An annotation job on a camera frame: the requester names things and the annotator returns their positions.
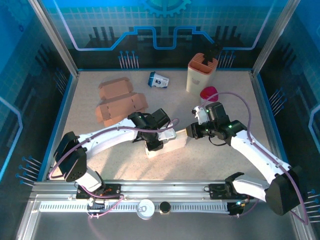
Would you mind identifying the small electronics board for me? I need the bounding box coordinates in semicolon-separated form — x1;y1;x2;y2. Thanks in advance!
86;197;106;214
227;200;247;216

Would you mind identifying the black knife handle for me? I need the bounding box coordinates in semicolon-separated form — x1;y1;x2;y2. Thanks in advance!
203;42;223;66

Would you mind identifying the black round knob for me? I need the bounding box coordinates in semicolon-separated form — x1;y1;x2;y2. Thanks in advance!
159;201;172;215

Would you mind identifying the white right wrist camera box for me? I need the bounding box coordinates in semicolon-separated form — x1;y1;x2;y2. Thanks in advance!
191;106;208;126

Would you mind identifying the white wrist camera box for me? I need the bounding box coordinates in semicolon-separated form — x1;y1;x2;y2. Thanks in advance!
157;128;177;142
191;106;208;126

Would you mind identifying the pink lid yogurt cup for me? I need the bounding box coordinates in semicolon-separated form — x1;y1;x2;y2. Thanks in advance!
199;86;219;104

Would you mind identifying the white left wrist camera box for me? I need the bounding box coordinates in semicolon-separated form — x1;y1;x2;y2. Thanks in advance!
157;128;177;142

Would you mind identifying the white paper box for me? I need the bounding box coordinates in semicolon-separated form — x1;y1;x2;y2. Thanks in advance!
145;129;188;159

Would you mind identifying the grey metal shelf plate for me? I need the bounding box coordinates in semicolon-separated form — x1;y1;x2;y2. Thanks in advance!
17;199;316;240

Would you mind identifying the aluminium frame post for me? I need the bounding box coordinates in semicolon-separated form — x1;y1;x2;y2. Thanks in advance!
251;0;301;76
28;0;80;77

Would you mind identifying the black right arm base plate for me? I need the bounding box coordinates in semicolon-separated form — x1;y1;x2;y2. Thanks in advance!
208;183;255;200

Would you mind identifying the blue lid yogurt cup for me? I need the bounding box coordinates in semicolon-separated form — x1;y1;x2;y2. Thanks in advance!
147;71;170;89

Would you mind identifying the brown paper box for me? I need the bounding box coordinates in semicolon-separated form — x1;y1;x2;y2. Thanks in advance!
94;76;149;128

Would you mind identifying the white slotted cable duct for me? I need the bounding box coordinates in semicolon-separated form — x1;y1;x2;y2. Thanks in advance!
38;201;231;213

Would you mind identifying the beige orange knife block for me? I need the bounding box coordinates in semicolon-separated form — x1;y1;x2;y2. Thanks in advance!
186;52;218;95

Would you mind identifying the aluminium left frame post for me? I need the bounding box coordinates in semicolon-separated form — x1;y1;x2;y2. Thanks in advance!
28;0;80;77

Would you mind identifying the aluminium right frame post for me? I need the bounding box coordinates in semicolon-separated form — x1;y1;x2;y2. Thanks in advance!
251;0;301;76

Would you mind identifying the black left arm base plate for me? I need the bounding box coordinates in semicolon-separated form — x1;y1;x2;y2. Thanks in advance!
75;183;122;200

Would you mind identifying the aluminium front frame rail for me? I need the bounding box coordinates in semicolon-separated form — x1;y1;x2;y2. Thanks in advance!
29;179;301;201

